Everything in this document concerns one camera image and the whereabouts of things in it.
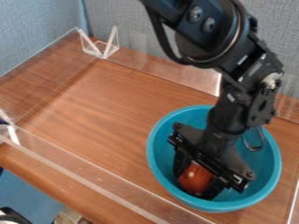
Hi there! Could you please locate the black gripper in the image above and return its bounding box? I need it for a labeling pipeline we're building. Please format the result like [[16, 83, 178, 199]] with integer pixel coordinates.
[[168, 122, 256, 200]]

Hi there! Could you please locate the brown and white toy mushroom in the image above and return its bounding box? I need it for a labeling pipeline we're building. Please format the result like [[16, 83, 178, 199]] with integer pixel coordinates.
[[178, 164, 214, 197]]

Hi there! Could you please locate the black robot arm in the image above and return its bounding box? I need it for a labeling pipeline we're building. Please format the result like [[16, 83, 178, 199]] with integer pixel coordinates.
[[139, 0, 284, 200]]

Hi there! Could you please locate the blue plastic bowl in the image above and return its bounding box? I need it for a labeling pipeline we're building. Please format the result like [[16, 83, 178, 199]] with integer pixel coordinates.
[[146, 105, 283, 213]]

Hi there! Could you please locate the clear acrylic front barrier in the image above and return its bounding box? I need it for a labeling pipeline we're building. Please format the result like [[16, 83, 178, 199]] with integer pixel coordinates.
[[0, 109, 215, 224]]

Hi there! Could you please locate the clear acrylic barrier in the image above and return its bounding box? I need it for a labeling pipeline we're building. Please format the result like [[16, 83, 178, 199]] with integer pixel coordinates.
[[0, 109, 215, 224], [108, 47, 299, 123]]

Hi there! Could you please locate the clear acrylic back barrier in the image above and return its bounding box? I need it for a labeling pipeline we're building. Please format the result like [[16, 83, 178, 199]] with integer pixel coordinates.
[[108, 47, 299, 123]]

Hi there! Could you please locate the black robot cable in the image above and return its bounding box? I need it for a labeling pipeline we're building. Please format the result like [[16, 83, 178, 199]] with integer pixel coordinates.
[[242, 125, 267, 152]]

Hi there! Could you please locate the clear acrylic corner bracket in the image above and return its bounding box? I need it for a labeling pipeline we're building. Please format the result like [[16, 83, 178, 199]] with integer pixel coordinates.
[[77, 26, 120, 60]]

